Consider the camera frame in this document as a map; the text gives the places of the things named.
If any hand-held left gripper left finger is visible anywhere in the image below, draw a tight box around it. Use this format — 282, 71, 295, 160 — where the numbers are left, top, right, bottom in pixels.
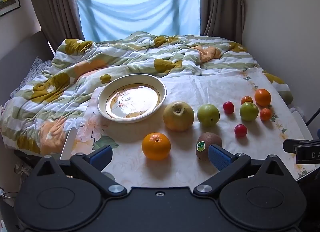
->
32, 144, 128, 196

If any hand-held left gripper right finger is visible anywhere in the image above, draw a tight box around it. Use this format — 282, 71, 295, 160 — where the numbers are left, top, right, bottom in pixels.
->
194, 144, 293, 196

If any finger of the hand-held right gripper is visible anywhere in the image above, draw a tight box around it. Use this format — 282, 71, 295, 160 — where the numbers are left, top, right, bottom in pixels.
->
283, 138, 320, 153

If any brown kiwi with green sticker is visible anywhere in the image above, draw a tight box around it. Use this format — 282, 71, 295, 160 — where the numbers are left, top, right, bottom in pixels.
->
195, 132, 223, 162

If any red cherry tomato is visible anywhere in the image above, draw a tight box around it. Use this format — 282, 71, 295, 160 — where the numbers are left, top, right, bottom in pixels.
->
223, 101, 235, 115
234, 124, 248, 138

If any large orange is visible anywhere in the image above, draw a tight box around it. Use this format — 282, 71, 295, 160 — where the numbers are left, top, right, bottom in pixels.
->
141, 132, 172, 161

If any large yellow pear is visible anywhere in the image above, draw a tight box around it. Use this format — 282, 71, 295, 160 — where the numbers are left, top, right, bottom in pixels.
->
163, 101, 195, 132

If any cream plate with yellow print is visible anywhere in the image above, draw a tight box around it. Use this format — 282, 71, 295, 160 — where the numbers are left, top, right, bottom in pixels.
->
97, 74, 167, 124

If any white board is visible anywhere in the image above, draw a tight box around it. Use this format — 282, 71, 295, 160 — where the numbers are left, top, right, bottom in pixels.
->
59, 127, 76, 160

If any large green apple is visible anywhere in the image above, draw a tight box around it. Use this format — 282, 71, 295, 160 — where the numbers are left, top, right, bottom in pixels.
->
197, 104, 221, 127

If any small green apple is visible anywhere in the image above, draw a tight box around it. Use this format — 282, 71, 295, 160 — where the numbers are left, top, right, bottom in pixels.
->
239, 102, 259, 122

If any medium orange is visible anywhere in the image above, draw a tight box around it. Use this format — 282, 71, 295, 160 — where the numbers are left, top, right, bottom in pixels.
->
254, 89, 272, 107

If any floral striped blanket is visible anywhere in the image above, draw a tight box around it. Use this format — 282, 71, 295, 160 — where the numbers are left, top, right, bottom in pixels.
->
0, 31, 294, 155

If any speckled bed sheet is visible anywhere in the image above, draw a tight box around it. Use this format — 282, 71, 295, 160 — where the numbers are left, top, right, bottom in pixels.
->
9, 56, 53, 99

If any grey headboard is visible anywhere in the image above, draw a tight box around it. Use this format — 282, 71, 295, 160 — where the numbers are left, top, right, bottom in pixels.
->
0, 31, 55, 103

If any light blue window cloth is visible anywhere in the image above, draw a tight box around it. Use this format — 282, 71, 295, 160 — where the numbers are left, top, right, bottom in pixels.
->
75, 0, 202, 42

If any brown curtain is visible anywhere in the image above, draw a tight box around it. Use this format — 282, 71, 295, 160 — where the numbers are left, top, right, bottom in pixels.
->
25, 0, 86, 51
199, 0, 247, 42

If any black cable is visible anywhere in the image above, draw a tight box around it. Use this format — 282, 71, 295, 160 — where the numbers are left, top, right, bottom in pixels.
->
306, 107, 320, 126

